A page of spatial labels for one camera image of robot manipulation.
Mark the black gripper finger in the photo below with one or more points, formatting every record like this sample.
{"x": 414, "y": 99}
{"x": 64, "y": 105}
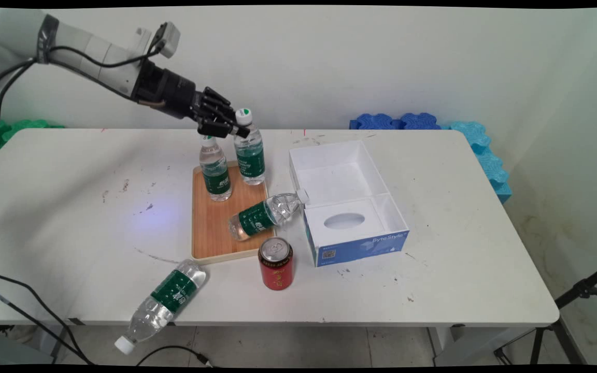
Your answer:
{"x": 221, "y": 128}
{"x": 217, "y": 98}

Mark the red drink can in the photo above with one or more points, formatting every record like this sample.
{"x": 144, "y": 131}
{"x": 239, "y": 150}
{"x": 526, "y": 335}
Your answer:
{"x": 276, "y": 267}

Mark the black tripod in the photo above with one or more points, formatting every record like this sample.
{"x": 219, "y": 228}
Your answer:
{"x": 578, "y": 292}

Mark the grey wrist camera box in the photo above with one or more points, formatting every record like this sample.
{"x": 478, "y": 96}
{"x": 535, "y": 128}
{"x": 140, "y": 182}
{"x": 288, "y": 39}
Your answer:
{"x": 169, "y": 37}

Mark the light blue foam mat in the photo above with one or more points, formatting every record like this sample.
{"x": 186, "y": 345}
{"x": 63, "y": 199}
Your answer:
{"x": 495, "y": 173}
{"x": 467, "y": 135}

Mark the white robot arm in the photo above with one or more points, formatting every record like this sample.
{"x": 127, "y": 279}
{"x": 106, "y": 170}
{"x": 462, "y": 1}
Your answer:
{"x": 81, "y": 49}

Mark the water bottle green-dot cap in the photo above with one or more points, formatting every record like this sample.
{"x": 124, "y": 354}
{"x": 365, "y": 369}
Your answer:
{"x": 250, "y": 155}

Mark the dark blue foam mat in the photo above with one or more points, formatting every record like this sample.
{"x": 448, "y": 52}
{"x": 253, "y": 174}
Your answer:
{"x": 420, "y": 121}
{"x": 373, "y": 122}

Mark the water bottle green label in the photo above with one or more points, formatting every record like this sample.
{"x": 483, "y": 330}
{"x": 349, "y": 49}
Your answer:
{"x": 215, "y": 173}
{"x": 262, "y": 216}
{"x": 166, "y": 300}

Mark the wooden tray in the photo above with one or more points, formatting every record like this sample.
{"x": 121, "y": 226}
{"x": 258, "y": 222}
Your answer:
{"x": 210, "y": 228}

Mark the white table leg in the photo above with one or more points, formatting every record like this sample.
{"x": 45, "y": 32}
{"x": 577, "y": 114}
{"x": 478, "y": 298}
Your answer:
{"x": 480, "y": 344}

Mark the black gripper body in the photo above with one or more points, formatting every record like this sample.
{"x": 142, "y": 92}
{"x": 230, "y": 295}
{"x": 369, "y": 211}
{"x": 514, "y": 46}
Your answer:
{"x": 171, "y": 90}

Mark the white and blue cardboard box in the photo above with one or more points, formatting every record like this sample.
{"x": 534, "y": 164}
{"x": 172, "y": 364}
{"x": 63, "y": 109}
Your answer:
{"x": 353, "y": 217}

